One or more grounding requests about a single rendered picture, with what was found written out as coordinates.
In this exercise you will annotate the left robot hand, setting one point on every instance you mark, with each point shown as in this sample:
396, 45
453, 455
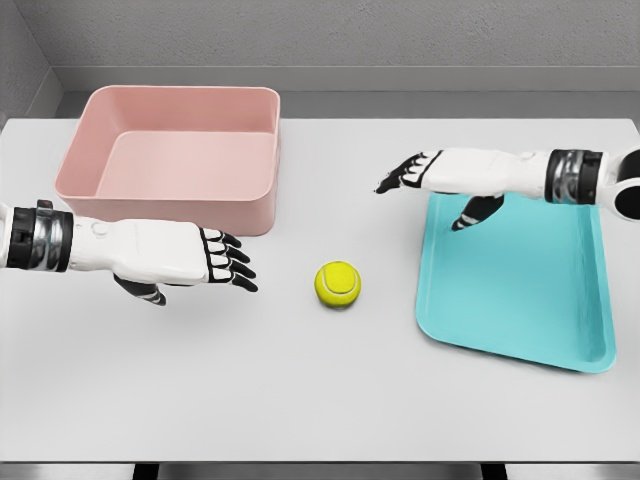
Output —
165, 252

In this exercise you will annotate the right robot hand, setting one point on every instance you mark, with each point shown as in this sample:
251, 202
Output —
450, 172

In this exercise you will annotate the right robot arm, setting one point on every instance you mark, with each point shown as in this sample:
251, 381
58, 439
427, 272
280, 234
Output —
570, 175

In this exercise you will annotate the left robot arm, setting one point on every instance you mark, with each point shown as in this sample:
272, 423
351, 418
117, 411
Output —
55, 235

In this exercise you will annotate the pink plastic basket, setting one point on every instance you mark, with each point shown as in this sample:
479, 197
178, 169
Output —
170, 160

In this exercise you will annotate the blue plastic tray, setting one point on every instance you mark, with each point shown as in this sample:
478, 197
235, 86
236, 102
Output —
520, 285

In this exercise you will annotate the yellow tennis ball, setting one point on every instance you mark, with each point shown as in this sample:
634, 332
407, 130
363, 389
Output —
338, 283

